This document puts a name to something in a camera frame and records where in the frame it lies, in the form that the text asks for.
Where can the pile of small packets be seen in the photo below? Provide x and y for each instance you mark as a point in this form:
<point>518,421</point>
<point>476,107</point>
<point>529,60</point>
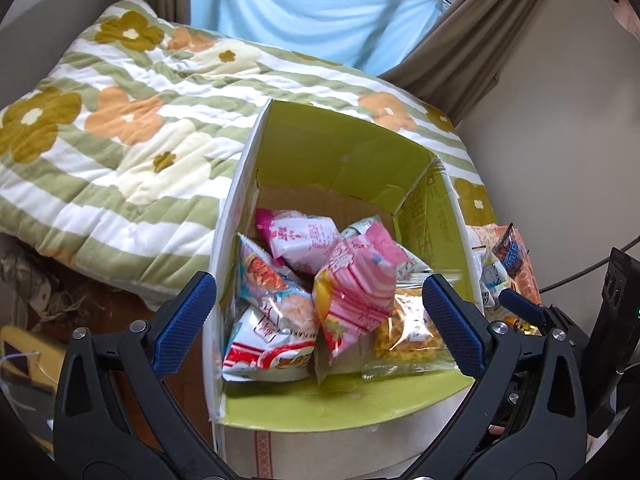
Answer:
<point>492,280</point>

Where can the light blue cloth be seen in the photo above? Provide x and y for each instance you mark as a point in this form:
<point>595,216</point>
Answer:
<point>315,12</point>

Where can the floral striped blanket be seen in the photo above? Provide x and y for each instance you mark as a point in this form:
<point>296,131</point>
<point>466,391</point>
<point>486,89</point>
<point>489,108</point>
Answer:
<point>130,125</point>

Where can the pink striped snack packet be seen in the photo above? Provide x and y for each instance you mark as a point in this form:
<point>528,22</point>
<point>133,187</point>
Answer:
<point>357,290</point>

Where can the silver snack packet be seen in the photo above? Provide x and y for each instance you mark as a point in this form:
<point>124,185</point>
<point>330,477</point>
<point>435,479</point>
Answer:
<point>357,225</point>

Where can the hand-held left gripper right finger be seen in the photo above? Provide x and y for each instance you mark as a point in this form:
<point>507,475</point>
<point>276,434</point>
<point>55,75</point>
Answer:
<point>455,325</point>

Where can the pile of snack packets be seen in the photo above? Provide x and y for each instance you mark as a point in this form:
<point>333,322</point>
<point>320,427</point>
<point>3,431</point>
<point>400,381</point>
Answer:
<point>527,280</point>

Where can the green cardboard box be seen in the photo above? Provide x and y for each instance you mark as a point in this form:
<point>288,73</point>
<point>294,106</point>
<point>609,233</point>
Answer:
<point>345,160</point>

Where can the white snack packet pink end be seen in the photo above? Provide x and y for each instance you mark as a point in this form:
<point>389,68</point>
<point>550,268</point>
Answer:
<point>300,237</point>

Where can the yellow box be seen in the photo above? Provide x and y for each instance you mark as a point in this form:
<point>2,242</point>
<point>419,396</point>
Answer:
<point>30,360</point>

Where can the yellow noodle snack packet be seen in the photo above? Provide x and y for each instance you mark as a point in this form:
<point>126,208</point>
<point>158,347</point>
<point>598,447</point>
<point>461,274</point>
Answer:
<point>410,335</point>

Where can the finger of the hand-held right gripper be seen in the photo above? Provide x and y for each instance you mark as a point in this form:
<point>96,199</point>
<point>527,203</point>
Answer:
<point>522,307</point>

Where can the red and white snack packet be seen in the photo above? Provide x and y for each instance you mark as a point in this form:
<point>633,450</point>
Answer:
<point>270,320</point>

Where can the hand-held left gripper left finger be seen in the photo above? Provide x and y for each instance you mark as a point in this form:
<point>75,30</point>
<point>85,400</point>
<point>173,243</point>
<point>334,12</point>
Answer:
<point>182,325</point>

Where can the dark blue snack packet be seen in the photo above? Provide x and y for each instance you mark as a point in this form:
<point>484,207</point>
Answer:
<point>511,250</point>

